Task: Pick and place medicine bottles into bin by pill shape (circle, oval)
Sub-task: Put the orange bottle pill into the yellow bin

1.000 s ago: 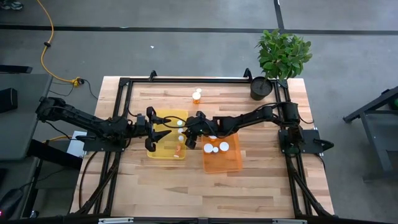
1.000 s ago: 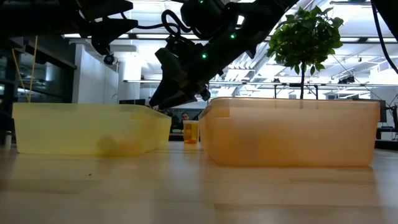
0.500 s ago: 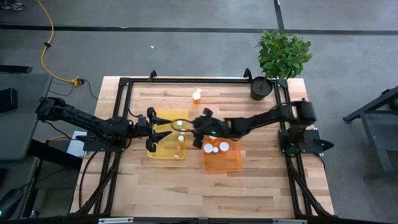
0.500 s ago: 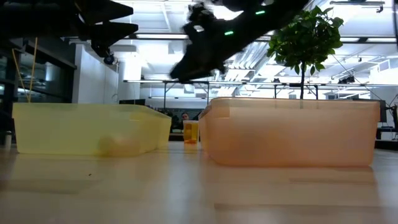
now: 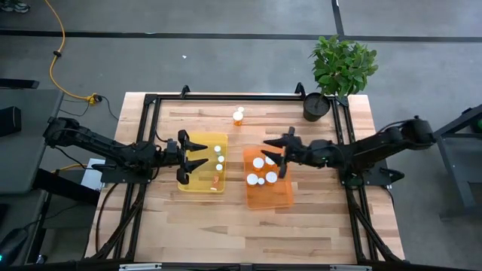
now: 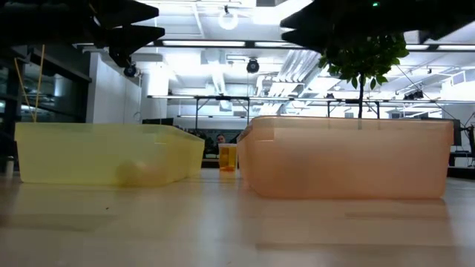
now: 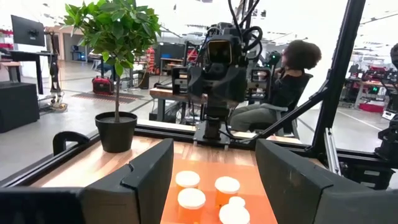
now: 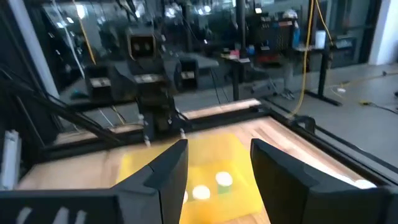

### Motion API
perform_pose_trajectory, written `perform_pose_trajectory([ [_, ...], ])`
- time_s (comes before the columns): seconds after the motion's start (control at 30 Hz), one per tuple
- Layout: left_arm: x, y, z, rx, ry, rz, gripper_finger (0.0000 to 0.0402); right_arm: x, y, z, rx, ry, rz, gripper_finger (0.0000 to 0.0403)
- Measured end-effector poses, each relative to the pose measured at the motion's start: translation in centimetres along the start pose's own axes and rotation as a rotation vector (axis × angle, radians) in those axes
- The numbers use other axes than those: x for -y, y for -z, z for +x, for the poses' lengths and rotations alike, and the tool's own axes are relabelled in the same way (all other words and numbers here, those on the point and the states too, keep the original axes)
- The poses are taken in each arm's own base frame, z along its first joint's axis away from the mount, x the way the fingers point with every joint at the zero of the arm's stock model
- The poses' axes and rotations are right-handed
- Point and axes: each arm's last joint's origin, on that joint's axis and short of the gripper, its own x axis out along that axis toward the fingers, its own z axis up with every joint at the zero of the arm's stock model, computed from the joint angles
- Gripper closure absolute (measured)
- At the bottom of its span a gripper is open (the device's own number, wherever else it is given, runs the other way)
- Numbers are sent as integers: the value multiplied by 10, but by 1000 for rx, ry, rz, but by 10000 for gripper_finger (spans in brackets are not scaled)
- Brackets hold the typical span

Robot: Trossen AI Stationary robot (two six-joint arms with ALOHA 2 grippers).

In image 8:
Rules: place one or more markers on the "black standing desk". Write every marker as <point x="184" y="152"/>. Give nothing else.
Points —
<point x="323" y="71"/>

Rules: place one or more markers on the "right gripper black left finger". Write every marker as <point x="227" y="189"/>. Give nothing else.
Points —
<point x="155" y="193"/>

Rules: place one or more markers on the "black aluminium table frame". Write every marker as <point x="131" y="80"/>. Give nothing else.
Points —
<point x="230" y="119"/>

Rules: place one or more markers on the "cluttered work table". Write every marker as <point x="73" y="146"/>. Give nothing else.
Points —
<point x="239" y="59"/>

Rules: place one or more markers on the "white paper roll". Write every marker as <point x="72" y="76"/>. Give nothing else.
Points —
<point x="320" y="39"/>

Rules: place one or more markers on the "yellow translucent plastic bin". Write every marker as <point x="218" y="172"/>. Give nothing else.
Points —
<point x="211" y="152"/>

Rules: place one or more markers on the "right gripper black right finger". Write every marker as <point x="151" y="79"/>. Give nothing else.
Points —
<point x="286" y="193"/>

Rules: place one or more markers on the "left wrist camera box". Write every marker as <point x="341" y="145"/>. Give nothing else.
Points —
<point x="141" y="46"/>

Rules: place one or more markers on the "white object beside table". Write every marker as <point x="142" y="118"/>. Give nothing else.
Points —
<point x="9" y="158"/>

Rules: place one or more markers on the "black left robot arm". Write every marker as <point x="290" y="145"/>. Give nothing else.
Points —
<point x="158" y="124"/>

